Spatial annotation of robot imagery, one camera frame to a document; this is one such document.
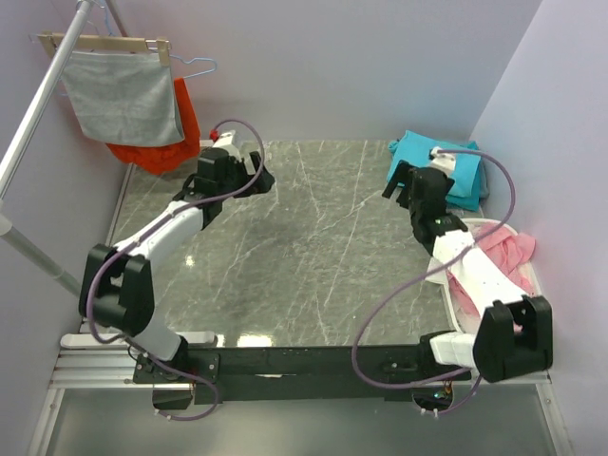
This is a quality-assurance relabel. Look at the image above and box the turquoise t shirt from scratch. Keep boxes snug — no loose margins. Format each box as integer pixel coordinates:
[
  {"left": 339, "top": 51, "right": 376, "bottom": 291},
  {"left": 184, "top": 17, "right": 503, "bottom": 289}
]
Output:
[
  {"left": 387, "top": 130, "right": 481, "bottom": 199},
  {"left": 446, "top": 191, "right": 481, "bottom": 212}
]

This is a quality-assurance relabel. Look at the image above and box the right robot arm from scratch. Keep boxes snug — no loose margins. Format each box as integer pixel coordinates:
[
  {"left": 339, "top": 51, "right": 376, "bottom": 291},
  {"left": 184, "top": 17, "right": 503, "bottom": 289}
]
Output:
[{"left": 383, "top": 161, "right": 553, "bottom": 383}]

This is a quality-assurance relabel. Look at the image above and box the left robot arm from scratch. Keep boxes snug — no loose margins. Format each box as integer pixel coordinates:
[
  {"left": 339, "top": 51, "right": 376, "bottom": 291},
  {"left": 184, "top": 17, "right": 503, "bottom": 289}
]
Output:
[{"left": 79, "top": 146, "right": 275, "bottom": 382}]

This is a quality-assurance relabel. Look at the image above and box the folded turquoise t shirt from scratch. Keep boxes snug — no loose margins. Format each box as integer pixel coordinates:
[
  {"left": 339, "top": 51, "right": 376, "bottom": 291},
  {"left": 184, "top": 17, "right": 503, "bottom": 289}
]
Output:
[{"left": 446, "top": 191, "right": 481, "bottom": 212}]

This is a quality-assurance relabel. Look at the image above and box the orange hanging garment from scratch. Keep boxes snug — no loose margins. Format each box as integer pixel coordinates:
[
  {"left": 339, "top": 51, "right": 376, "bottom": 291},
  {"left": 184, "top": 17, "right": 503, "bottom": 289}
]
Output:
[{"left": 107, "top": 78, "right": 200, "bottom": 175}]

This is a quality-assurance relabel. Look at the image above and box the white laundry basket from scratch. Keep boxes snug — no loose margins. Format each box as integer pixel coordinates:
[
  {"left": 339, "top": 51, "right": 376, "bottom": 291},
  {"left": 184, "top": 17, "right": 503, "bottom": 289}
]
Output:
[{"left": 427, "top": 224, "right": 542, "bottom": 333}]

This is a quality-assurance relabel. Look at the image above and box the pink t shirt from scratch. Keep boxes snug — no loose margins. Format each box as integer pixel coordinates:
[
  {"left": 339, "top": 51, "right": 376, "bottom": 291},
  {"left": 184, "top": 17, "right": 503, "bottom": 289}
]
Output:
[{"left": 446, "top": 221, "right": 539, "bottom": 318}]

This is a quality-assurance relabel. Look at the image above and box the grey hanging cloth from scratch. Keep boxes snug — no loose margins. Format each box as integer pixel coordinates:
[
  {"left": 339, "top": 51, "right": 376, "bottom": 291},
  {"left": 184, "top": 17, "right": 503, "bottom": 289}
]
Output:
[{"left": 61, "top": 51, "right": 184, "bottom": 147}]

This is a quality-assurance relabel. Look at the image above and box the black base beam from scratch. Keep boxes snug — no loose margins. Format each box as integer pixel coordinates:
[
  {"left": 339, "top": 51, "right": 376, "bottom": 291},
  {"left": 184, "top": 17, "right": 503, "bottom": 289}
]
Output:
[{"left": 132, "top": 344, "right": 471, "bottom": 410}]

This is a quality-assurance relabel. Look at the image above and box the wooden clip hanger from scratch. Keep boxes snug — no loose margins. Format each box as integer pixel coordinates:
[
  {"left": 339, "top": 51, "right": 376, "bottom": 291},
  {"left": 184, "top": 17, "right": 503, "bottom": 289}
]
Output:
[{"left": 36, "top": 31, "right": 171, "bottom": 67}]

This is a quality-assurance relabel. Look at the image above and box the metal clothes rack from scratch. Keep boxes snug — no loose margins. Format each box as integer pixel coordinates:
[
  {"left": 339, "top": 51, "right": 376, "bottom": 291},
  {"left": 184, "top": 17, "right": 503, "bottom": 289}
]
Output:
[{"left": 1, "top": 1, "right": 125, "bottom": 296}]

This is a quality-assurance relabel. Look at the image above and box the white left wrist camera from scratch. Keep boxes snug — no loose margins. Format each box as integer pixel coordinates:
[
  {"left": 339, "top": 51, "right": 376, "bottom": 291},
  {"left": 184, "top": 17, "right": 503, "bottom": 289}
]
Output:
[{"left": 212, "top": 129, "right": 242, "bottom": 159}]

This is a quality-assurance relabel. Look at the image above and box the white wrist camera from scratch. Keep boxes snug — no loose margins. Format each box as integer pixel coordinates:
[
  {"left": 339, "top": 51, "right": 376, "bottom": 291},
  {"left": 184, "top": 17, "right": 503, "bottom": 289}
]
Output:
[
  {"left": 428, "top": 146, "right": 456, "bottom": 177},
  {"left": 212, "top": 129, "right": 242, "bottom": 159}
]

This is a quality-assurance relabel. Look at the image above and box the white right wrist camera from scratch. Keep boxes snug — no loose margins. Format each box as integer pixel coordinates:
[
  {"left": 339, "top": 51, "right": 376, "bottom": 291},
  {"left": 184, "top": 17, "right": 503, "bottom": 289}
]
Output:
[{"left": 428, "top": 146, "right": 456, "bottom": 177}]

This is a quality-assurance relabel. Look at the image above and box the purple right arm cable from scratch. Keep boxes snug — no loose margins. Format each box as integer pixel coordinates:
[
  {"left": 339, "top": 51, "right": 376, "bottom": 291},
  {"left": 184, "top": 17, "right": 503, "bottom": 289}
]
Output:
[{"left": 351, "top": 149, "right": 519, "bottom": 415}]

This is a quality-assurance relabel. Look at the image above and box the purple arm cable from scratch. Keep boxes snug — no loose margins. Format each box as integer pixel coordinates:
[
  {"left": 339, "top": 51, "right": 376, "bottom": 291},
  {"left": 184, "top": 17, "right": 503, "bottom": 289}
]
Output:
[
  {"left": 351, "top": 149, "right": 519, "bottom": 415},
  {"left": 85, "top": 118, "right": 267, "bottom": 423}
]

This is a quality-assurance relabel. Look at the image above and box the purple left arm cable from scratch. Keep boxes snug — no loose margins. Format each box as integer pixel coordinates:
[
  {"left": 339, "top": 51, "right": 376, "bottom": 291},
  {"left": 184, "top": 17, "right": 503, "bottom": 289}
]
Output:
[{"left": 85, "top": 118, "right": 267, "bottom": 423}]

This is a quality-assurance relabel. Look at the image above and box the aluminium rail frame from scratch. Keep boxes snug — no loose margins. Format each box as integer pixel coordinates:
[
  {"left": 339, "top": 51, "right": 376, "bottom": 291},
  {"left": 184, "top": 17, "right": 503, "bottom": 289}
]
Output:
[{"left": 47, "top": 349, "right": 555, "bottom": 391}]

